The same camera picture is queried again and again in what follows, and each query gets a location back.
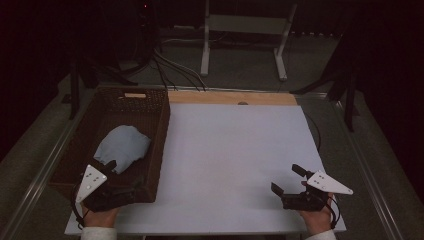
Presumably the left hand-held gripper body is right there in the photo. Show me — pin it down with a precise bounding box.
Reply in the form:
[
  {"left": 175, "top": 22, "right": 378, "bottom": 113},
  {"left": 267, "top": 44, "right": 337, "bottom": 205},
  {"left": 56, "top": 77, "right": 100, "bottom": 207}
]
[{"left": 75, "top": 164, "right": 137, "bottom": 213}]

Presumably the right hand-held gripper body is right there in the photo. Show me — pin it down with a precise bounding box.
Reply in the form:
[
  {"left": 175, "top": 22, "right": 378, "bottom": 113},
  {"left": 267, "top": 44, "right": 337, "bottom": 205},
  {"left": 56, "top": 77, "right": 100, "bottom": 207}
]
[{"left": 280, "top": 169, "right": 354, "bottom": 212}]

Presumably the light blue tank top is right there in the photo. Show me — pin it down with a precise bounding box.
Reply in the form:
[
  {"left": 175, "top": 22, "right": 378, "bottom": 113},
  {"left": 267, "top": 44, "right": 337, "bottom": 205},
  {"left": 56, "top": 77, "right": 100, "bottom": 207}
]
[{"left": 93, "top": 124, "right": 152, "bottom": 175}]

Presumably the brown wicker basket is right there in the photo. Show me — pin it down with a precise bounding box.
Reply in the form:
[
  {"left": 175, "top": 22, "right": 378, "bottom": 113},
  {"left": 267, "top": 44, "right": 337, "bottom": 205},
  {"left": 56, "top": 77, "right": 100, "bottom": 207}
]
[{"left": 48, "top": 86, "right": 172, "bottom": 204}]

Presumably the person's right hand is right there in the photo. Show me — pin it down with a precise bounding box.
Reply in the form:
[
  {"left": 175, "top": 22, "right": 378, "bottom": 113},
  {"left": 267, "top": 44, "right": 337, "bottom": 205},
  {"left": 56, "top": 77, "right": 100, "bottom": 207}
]
[{"left": 298, "top": 180, "right": 336, "bottom": 236}]

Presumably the person's left hand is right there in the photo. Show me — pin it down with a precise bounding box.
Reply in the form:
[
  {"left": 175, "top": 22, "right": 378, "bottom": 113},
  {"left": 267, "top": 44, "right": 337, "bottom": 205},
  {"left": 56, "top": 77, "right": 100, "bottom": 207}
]
[{"left": 80, "top": 203, "right": 121, "bottom": 230}]

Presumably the black metal stand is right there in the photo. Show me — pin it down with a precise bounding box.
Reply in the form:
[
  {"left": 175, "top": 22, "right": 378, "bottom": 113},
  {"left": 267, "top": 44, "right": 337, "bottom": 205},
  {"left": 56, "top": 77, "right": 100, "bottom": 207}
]
[
  {"left": 68, "top": 59, "right": 139, "bottom": 121},
  {"left": 289, "top": 49, "right": 359, "bottom": 133}
]

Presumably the dark equipment with red light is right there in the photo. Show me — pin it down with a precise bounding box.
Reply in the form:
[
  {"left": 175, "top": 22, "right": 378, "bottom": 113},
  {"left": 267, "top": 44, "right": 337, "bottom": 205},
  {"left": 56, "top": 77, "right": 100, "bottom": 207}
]
[{"left": 133, "top": 0, "right": 159, "bottom": 64}]

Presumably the white metal stand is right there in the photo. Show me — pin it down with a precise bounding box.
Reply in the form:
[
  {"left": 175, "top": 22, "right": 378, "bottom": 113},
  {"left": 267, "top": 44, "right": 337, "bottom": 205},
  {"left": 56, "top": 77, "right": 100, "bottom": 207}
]
[{"left": 199, "top": 0, "right": 299, "bottom": 82}]

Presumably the right hand-held gripper black cable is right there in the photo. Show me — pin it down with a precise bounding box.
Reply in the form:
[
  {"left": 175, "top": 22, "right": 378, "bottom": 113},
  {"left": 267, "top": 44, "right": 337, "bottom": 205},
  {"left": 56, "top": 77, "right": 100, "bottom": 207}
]
[{"left": 324, "top": 194, "right": 342, "bottom": 230}]

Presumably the hand-held gripper black cable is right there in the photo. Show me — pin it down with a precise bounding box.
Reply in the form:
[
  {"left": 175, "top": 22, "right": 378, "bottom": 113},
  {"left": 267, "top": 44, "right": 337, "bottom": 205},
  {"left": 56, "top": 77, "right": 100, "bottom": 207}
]
[
  {"left": 324, "top": 194, "right": 342, "bottom": 230},
  {"left": 70, "top": 181, "right": 86, "bottom": 231}
]

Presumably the left hand-held gripper black cable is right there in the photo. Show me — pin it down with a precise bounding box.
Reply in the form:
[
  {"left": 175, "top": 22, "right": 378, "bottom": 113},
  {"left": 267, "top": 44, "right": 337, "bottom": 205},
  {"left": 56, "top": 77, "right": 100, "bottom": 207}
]
[{"left": 70, "top": 181, "right": 86, "bottom": 231}]

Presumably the thin black table cable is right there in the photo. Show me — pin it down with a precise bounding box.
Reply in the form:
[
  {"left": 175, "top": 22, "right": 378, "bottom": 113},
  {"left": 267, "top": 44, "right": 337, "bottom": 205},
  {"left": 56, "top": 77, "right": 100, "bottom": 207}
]
[{"left": 303, "top": 112, "right": 323, "bottom": 153}]

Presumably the aluminium frame rail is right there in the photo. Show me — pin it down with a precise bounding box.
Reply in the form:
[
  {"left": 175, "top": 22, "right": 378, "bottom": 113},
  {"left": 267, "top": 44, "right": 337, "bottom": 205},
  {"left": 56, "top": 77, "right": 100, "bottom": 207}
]
[
  {"left": 333, "top": 99, "right": 406, "bottom": 240},
  {"left": 96, "top": 84, "right": 328, "bottom": 98},
  {"left": 0, "top": 88, "right": 98, "bottom": 240}
]

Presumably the black floor cable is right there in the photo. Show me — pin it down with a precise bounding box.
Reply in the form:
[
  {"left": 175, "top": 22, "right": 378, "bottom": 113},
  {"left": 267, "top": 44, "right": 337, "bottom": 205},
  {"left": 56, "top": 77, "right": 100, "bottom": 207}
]
[{"left": 151, "top": 54, "right": 178, "bottom": 92}]

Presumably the grey floor cable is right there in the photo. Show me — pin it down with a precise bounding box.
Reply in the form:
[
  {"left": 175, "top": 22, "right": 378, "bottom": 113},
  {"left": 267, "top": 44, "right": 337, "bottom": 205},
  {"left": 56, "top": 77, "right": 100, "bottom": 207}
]
[{"left": 153, "top": 48, "right": 208, "bottom": 92}]

